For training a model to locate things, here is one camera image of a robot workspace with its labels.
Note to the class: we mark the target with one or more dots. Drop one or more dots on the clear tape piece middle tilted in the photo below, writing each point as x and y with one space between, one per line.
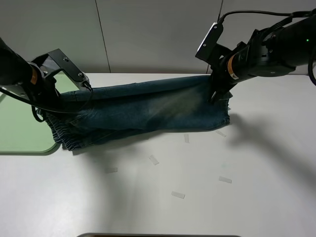
153 160

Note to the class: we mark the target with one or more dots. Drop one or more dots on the clear tape piece lower right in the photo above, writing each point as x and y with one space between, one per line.
225 179

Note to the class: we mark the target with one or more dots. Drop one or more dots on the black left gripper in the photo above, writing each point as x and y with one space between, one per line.
42 88

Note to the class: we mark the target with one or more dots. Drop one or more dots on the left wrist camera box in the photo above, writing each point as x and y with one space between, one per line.
57 60

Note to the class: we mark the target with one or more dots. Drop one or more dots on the clear tape piece bottom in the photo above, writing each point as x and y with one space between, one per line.
178 195

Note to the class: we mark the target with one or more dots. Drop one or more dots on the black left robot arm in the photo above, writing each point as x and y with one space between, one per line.
25 79

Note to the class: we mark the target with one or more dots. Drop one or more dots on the clear tape piece left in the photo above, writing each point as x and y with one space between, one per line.
111 170

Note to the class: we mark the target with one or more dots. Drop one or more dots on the children's blue denim shorts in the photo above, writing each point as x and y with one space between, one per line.
116 112

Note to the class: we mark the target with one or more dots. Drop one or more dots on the clear tape piece far right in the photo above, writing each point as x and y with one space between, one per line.
220 133

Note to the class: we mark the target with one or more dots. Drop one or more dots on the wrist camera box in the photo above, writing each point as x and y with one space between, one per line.
57 60
209 50

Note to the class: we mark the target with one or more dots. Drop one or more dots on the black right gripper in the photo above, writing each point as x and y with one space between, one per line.
220 79

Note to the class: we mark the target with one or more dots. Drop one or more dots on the green plastic tray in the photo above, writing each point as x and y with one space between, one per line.
20 133

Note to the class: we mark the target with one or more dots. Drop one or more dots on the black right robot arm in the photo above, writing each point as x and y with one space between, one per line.
268 53

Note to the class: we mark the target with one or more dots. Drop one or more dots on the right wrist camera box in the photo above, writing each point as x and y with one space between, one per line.
209 50

